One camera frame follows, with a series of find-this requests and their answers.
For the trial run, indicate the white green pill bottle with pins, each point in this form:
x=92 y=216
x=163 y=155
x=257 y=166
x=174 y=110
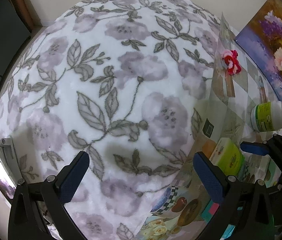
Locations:
x=267 y=117

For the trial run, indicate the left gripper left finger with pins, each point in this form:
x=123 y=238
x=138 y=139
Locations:
x=26 y=220

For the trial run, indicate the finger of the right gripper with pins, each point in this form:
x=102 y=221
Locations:
x=254 y=148

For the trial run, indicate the patterned checkered tablecloth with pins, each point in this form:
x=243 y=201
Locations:
x=238 y=85

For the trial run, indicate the smartphone on stand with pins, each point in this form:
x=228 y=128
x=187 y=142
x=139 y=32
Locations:
x=10 y=172

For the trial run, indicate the red ribbon flower clip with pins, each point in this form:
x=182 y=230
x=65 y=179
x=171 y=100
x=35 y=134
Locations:
x=230 y=57

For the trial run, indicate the grey floral blanket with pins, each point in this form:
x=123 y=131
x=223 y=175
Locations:
x=124 y=81

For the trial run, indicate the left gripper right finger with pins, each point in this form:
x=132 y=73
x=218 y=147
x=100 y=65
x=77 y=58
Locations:
x=246 y=206

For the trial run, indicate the floral oil painting canvas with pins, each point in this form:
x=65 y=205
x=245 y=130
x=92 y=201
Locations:
x=261 y=39

